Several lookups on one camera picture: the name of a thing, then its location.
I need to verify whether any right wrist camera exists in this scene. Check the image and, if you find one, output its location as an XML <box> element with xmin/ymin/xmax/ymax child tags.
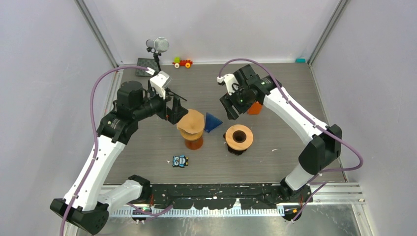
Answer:
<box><xmin>216</xmin><ymin>74</ymin><xmax>240</xmax><ymax>95</ymax></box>

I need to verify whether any brown paper coffee filter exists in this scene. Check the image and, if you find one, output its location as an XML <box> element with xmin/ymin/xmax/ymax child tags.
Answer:
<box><xmin>177</xmin><ymin>109</ymin><xmax>205</xmax><ymax>134</ymax></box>

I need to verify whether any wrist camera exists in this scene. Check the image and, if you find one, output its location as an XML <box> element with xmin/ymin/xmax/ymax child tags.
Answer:
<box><xmin>216</xmin><ymin>74</ymin><xmax>240</xmax><ymax>95</ymax></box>
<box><xmin>149</xmin><ymin>71</ymin><xmax>172</xmax><ymax>100</ymax></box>

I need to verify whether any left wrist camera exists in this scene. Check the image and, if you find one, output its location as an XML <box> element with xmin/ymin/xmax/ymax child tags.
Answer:
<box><xmin>149</xmin><ymin>71</ymin><xmax>172</xmax><ymax>100</ymax></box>

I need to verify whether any dark grey studded plate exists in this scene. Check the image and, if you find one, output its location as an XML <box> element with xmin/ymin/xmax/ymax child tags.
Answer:
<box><xmin>135</xmin><ymin>58</ymin><xmax>159</xmax><ymax>77</ymax></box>

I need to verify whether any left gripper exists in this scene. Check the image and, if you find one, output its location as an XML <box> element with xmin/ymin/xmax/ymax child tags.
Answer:
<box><xmin>133</xmin><ymin>85</ymin><xmax>188</xmax><ymax>124</ymax></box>

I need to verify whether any teal block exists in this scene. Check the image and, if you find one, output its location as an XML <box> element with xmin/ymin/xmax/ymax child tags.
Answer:
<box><xmin>295</xmin><ymin>58</ymin><xmax>306</xmax><ymax>63</ymax></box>

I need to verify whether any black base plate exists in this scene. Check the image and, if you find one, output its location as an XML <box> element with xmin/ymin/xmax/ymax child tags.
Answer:
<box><xmin>132</xmin><ymin>183</ymin><xmax>312</xmax><ymax>210</ymax></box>

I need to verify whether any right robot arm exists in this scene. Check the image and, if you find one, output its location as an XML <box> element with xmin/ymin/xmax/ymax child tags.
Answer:
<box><xmin>216</xmin><ymin>64</ymin><xmax>342</xmax><ymax>202</ymax></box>

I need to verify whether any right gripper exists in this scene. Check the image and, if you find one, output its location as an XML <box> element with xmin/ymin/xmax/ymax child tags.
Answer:
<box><xmin>219</xmin><ymin>85</ymin><xmax>254</xmax><ymax>120</ymax></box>

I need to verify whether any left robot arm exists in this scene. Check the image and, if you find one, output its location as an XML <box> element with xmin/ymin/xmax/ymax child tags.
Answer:
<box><xmin>50</xmin><ymin>81</ymin><xmax>188</xmax><ymax>235</ymax></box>

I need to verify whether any wooden ring stand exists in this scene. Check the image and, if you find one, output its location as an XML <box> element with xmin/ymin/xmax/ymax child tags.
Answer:
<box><xmin>224</xmin><ymin>124</ymin><xmax>254</xmax><ymax>151</ymax></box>

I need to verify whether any amber glass carafe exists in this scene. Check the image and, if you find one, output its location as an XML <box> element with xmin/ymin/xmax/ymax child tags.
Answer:
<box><xmin>184</xmin><ymin>137</ymin><xmax>204</xmax><ymax>150</ymax></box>

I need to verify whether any blue plastic dripper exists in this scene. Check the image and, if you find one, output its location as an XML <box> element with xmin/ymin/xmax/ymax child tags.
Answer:
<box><xmin>204</xmin><ymin>113</ymin><xmax>223</xmax><ymax>133</ymax></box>

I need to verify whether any colourful toy car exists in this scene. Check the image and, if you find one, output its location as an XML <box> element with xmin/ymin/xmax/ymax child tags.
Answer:
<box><xmin>172</xmin><ymin>57</ymin><xmax>193</xmax><ymax>68</ymax></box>

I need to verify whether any blue owl sticker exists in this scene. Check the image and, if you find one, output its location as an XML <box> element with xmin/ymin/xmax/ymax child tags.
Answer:
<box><xmin>173</xmin><ymin>155</ymin><xmax>189</xmax><ymax>168</ymax></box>

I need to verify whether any orange coffee filter box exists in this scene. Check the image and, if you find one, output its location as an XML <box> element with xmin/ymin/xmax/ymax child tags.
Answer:
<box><xmin>246</xmin><ymin>102</ymin><xmax>263</xmax><ymax>115</ymax></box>

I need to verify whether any silver microphone on tripod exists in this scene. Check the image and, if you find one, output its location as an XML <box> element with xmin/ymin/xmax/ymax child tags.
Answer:
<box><xmin>145</xmin><ymin>37</ymin><xmax>188</xmax><ymax>102</ymax></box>

